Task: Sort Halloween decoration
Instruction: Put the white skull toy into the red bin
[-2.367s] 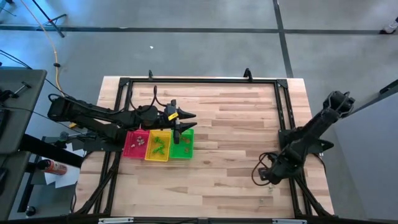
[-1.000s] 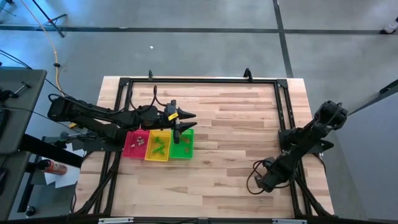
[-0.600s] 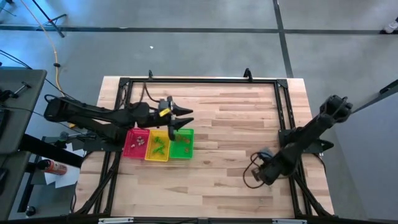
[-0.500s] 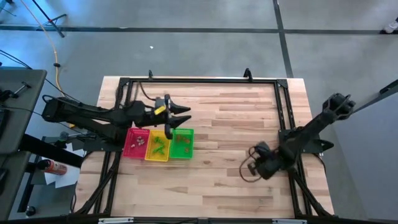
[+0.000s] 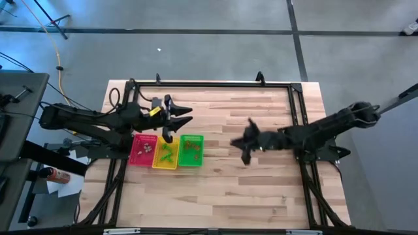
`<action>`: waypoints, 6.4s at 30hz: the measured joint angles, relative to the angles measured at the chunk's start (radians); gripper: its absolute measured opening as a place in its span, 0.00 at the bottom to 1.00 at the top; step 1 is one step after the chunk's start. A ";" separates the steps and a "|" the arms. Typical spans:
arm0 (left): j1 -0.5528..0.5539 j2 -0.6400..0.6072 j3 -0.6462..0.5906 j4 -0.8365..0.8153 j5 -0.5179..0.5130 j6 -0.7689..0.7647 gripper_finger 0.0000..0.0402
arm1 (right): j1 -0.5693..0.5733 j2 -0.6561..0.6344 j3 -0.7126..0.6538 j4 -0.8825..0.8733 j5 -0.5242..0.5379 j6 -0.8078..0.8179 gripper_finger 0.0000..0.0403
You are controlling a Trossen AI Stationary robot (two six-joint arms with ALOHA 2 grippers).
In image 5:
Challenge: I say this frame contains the black aluminium table frame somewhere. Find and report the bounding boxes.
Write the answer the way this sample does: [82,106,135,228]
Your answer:
[76,70,352,235]

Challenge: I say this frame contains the dark grey metal stand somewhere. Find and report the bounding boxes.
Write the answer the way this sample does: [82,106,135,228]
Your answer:
[378,83,418,115]

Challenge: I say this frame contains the green plastic basket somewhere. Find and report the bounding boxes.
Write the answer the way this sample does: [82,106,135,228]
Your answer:
[178,134,204,168]

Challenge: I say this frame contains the large grey board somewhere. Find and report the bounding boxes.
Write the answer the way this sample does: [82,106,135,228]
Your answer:
[339,93,418,234]

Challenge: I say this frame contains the yellow plastic basket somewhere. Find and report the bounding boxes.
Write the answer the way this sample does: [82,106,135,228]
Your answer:
[152,136,180,170]

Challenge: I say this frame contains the person's shoe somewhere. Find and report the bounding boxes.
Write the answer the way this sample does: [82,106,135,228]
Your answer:
[400,20,418,37]

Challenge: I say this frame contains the silver metal bracket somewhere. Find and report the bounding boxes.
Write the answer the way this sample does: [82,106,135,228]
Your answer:
[285,229,323,235]
[103,228,142,235]

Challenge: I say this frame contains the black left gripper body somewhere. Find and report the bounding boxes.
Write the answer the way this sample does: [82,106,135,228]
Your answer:
[140,93,174,144]

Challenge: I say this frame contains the orange spray can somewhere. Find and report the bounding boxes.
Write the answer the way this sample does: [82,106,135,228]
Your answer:
[39,166,71,184]

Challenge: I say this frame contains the black clamp tool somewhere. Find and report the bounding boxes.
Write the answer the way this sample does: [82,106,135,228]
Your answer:
[0,84,33,108]

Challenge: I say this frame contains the red plastic basket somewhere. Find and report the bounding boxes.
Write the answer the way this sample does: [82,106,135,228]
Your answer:
[129,133,158,166]

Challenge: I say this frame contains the black support beam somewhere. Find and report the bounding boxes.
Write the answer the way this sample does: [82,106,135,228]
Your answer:
[19,139,89,177]

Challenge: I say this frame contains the grey side table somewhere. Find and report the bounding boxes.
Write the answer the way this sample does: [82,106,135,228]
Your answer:
[0,70,50,231]

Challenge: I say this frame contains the white paper sheets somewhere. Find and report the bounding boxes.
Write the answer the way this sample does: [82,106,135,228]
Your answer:
[45,149,89,198]

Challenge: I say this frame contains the black tripod stand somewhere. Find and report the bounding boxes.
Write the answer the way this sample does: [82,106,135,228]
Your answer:
[32,0,71,40]

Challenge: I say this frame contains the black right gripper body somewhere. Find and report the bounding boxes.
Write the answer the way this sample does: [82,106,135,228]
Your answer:
[241,117,285,166]

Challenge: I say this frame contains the yellow cable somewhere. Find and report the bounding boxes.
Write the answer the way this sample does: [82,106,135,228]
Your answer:
[21,0,72,107]

